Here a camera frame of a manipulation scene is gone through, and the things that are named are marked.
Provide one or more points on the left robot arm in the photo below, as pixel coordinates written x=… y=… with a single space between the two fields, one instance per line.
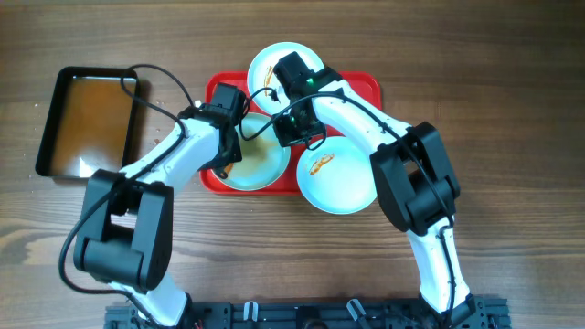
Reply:
x=125 y=233

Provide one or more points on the light blue plate top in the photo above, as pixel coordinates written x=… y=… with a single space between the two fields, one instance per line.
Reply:
x=260 y=74

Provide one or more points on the red plastic tray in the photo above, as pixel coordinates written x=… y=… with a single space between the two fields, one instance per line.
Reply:
x=362 y=83

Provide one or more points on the light blue plate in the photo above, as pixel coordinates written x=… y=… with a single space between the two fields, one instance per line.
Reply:
x=263 y=159
x=336 y=177
x=260 y=74

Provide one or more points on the black water tray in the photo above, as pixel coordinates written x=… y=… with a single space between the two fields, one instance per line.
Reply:
x=90 y=122

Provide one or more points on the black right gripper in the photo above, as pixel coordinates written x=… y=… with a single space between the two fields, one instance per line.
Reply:
x=288 y=138

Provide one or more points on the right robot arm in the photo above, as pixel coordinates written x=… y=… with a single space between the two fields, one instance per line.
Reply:
x=413 y=176

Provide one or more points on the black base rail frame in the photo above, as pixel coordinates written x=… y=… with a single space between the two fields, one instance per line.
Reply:
x=476 y=312

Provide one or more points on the orange green sponge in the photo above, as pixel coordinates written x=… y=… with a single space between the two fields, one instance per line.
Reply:
x=223 y=173

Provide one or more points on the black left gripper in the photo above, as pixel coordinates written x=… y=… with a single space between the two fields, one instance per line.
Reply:
x=231 y=155

